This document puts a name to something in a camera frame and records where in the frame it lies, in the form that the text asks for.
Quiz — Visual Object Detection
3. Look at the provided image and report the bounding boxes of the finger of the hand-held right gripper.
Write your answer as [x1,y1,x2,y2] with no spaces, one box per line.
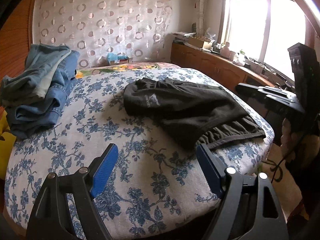
[260,86,298,100]
[235,83,305,113]

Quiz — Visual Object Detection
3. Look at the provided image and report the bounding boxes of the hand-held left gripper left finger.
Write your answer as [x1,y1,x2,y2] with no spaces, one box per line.
[26,144,119,240]

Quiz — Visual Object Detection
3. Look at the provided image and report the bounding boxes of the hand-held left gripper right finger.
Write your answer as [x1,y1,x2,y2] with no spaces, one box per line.
[196,144,288,240]

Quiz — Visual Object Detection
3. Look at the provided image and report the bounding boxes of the black pants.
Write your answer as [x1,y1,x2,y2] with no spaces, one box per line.
[123,77,266,153]

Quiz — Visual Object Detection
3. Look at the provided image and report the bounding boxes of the person's right hand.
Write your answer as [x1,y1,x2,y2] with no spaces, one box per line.
[280,117,302,155]

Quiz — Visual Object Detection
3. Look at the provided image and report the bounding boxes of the blue floral bed sheet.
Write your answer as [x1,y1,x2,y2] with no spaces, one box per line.
[5,67,275,238]

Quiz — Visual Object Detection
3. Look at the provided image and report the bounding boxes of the wooden cabinet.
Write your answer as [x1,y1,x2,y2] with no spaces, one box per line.
[171,42,275,93]

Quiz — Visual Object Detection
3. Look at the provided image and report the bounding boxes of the window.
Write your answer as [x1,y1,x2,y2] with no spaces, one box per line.
[220,0,312,80]

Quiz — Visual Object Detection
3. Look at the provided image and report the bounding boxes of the cardboard box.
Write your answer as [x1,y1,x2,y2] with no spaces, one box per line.
[187,36,215,50]

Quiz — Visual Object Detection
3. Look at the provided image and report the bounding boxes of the stack of papers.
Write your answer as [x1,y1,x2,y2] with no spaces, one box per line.
[172,32,198,43]

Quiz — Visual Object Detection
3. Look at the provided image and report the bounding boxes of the dark blue jeans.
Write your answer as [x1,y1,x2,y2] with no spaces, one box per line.
[6,50,80,140]

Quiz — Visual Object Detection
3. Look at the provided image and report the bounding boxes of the lace window curtain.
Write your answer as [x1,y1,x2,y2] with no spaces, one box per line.
[191,0,225,37]

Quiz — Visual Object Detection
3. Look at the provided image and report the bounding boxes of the yellow object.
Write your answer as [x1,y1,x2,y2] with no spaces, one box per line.
[0,110,12,180]

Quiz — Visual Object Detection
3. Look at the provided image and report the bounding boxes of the colourful floral pillow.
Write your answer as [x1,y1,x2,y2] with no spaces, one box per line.
[75,62,180,79]

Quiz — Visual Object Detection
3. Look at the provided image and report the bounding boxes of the small box with blue cloth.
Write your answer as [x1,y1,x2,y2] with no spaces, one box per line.
[107,52,133,65]

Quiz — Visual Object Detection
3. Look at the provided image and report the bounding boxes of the light blue jeans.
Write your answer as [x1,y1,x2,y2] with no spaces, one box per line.
[0,44,73,105]

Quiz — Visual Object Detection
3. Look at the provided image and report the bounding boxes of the circle patterned headboard curtain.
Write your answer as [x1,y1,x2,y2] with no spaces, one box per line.
[32,0,173,68]

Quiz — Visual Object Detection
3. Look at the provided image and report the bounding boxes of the wooden wardrobe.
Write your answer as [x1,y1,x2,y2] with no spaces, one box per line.
[0,0,38,83]

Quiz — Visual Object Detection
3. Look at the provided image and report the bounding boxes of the black cable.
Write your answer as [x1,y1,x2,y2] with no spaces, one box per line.
[271,130,308,180]

